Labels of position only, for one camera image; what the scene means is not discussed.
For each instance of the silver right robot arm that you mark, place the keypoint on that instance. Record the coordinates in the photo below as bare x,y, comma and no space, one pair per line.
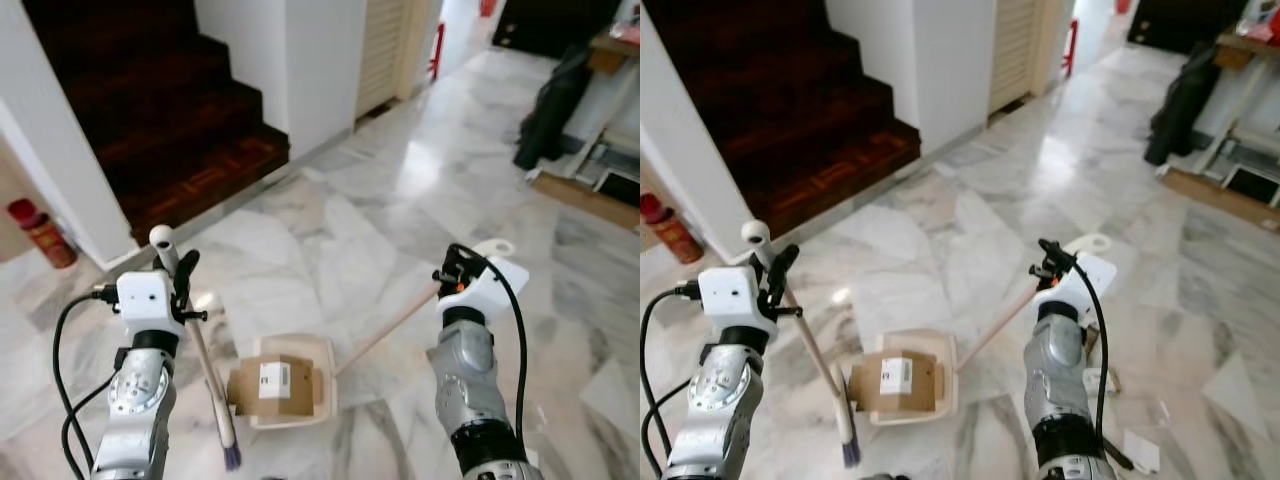
465,380
1055,370

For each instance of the red metal frame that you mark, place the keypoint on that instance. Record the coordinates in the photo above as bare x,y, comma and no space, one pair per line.
438,50
1071,48

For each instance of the wooden broom with white cap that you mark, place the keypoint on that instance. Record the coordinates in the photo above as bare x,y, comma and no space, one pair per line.
820,380
212,390

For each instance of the tall black bag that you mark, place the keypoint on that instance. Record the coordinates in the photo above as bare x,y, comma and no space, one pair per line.
1180,105
550,110

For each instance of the small brown cardboard box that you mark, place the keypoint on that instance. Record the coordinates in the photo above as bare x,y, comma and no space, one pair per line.
305,385
925,385

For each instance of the flat brown board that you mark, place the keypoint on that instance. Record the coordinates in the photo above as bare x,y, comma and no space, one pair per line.
590,200
1215,198

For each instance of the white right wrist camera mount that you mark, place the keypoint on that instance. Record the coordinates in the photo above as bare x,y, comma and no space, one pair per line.
1085,285
495,290

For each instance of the white metal rack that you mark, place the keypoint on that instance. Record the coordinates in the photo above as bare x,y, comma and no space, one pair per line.
615,120
1245,125

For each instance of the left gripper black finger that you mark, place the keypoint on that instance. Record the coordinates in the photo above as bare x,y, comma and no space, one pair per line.
783,272
187,275

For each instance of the dark wooden staircase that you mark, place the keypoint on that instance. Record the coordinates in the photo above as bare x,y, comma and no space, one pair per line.
150,110
790,110

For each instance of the dark wooden cabinet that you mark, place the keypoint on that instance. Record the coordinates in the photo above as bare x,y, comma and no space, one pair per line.
1185,22
550,25

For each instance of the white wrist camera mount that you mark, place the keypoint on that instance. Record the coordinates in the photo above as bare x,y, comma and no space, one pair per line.
148,300
495,290
1085,285
730,295

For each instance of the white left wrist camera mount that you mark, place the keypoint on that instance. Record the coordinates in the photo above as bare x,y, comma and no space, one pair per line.
730,295
148,300

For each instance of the cream louvred door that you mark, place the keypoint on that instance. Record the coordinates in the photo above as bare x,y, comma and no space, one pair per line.
1015,50
385,50

